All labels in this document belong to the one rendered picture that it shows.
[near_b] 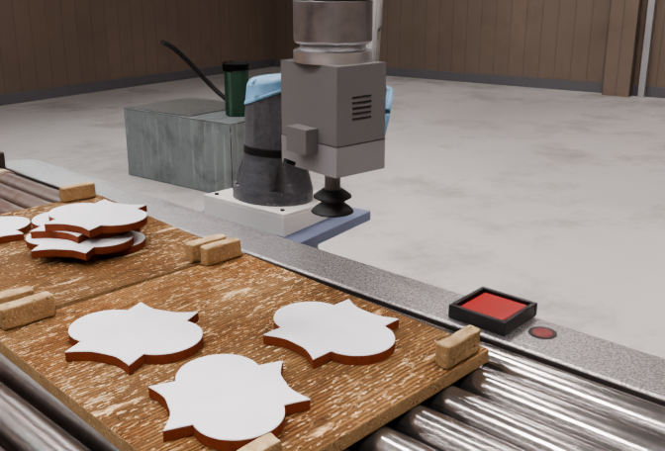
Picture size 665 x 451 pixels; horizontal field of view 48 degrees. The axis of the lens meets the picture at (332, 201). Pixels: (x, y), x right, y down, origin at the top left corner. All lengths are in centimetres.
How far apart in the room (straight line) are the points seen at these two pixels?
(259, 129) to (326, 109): 66
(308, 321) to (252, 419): 19
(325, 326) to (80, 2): 880
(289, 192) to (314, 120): 65
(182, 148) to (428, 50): 606
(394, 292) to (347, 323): 18
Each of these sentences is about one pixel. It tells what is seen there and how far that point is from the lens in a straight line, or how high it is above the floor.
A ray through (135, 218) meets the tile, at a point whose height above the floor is 98.
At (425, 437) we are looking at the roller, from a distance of 71.
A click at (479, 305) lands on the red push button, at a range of 92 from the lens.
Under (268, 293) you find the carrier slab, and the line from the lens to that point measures 92.
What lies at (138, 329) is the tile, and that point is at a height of 95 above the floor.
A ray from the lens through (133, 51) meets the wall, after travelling 999.
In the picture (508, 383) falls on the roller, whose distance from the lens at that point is 78.
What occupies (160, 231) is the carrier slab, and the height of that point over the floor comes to 94.
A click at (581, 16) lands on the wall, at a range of 967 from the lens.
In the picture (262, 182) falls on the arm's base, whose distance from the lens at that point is 135.
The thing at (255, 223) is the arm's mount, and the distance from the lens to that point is 135.
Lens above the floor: 130
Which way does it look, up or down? 16 degrees down
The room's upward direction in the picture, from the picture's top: straight up
